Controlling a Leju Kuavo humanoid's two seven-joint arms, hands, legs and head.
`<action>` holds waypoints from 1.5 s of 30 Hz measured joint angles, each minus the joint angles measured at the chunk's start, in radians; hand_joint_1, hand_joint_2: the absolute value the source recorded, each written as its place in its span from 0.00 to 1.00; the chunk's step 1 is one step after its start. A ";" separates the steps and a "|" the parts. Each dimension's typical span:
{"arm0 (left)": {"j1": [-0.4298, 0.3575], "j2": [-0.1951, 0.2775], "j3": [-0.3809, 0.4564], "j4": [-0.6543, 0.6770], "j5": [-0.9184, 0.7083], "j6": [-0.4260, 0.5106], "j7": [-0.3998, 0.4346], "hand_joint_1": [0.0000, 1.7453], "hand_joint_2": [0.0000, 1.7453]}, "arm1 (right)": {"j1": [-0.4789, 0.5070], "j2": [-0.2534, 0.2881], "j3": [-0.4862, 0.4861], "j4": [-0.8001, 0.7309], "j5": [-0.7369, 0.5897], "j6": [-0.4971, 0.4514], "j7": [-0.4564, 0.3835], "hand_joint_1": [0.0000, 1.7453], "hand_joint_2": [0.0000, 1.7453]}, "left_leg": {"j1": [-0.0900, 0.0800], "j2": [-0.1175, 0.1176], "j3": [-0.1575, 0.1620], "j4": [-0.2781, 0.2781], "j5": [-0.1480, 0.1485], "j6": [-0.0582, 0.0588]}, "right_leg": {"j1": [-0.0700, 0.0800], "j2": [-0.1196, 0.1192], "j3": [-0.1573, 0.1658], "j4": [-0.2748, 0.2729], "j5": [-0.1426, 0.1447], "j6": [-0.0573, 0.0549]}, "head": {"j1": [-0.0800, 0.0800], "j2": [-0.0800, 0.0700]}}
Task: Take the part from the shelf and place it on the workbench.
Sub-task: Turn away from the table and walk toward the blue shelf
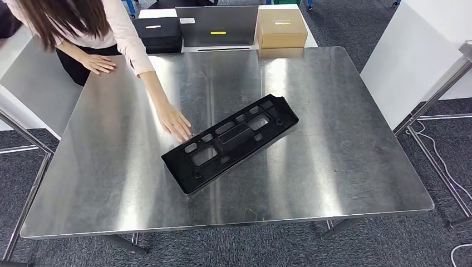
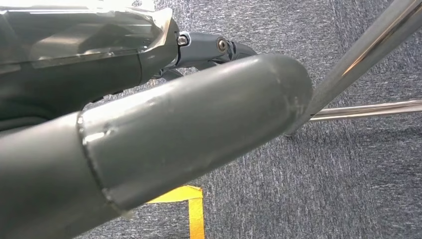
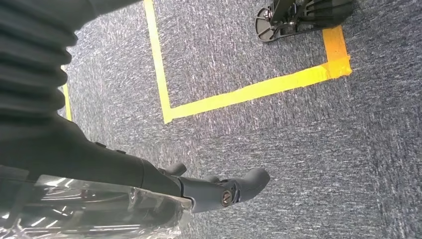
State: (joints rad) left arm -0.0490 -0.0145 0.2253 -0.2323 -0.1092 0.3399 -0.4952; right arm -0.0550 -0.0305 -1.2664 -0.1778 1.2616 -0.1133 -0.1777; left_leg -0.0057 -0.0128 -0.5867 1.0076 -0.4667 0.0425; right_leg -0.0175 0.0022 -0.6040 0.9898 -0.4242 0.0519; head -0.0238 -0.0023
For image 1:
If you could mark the blue steel trolley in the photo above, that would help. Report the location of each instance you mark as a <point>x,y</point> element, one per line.
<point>309,3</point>
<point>129,7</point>

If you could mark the person's left forearm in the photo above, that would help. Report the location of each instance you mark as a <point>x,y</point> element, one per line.
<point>155,88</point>

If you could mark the green plastic crate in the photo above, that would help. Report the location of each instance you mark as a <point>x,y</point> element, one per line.
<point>287,2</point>

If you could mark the brown cardboard box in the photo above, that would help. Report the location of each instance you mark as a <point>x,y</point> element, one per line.
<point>282,35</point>

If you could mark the dark maroon bag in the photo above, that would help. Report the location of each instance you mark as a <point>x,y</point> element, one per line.
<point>9,25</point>

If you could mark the person's left hand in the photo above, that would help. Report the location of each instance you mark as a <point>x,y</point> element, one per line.
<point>175,123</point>

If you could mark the white display table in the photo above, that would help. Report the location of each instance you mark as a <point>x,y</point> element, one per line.
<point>311,37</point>

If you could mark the black zip case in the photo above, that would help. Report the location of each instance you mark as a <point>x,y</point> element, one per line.
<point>162,35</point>

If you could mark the black plastic frame part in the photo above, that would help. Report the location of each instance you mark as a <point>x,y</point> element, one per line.
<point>236,138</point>

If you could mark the person's right forearm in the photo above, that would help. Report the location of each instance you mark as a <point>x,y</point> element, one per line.
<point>72,49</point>

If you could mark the person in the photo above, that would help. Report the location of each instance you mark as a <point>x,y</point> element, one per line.
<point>121,33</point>

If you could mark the person's right hand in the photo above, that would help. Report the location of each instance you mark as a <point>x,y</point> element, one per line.
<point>97,64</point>

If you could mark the stainless steel table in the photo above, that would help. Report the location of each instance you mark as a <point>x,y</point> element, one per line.
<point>332,147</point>
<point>29,199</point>
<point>432,97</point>

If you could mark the grey flat case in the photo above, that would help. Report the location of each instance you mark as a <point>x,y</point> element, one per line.
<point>221,20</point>

